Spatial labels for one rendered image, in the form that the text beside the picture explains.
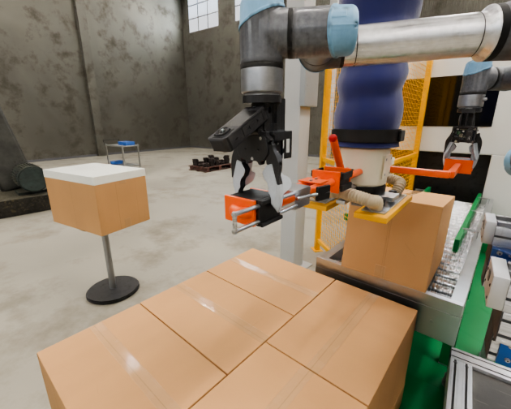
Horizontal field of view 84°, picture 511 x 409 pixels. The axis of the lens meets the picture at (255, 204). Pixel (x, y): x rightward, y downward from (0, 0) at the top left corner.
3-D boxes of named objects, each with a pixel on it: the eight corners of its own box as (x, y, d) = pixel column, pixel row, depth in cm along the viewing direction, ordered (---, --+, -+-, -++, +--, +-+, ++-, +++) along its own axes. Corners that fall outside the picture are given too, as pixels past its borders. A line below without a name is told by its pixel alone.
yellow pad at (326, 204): (339, 189, 126) (340, 178, 125) (362, 192, 120) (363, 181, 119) (299, 206, 101) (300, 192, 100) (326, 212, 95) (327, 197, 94)
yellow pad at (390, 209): (384, 195, 115) (386, 183, 114) (412, 200, 109) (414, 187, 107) (352, 217, 90) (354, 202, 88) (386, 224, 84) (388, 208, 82)
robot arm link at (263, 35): (288, -16, 43) (233, -11, 44) (286, 64, 46) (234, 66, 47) (289, 4, 51) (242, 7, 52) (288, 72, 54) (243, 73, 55)
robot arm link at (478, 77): (502, 58, 93) (478, 57, 92) (494, 94, 96) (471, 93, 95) (481, 62, 101) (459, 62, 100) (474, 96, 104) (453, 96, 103)
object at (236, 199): (251, 208, 63) (251, 187, 62) (279, 216, 59) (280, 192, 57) (225, 219, 57) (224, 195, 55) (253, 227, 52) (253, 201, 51)
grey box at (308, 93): (311, 106, 240) (314, 67, 231) (317, 106, 237) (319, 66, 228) (298, 105, 226) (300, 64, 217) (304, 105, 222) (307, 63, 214)
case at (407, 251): (374, 243, 200) (384, 186, 192) (441, 260, 176) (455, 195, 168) (341, 265, 154) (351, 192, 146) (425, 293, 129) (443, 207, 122)
